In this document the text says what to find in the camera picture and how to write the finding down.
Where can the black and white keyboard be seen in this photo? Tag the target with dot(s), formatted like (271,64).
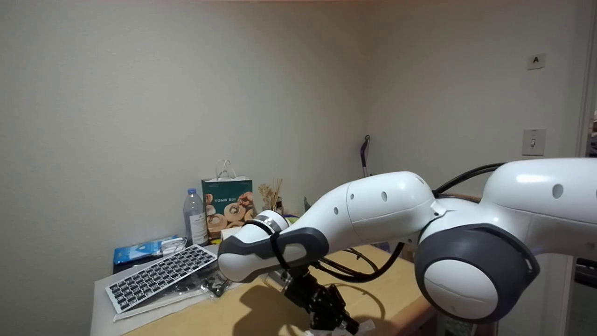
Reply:
(159,277)

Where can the wooden reed sticks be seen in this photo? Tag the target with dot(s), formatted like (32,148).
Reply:
(271,196)

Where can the clear water bottle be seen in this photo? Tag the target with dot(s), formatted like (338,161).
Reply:
(194,221)

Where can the black wall hook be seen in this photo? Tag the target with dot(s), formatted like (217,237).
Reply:
(364,150)

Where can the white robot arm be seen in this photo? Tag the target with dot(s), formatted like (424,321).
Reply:
(385,211)

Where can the green cookie box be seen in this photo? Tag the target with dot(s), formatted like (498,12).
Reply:
(228,206)

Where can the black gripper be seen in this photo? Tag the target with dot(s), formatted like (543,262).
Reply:
(302,288)

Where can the blue wipes package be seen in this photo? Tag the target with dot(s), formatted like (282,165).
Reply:
(136,254)

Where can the black patterned pouch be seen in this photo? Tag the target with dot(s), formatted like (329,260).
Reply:
(215,284)

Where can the grey wall plate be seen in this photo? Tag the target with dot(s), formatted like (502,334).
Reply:
(534,142)

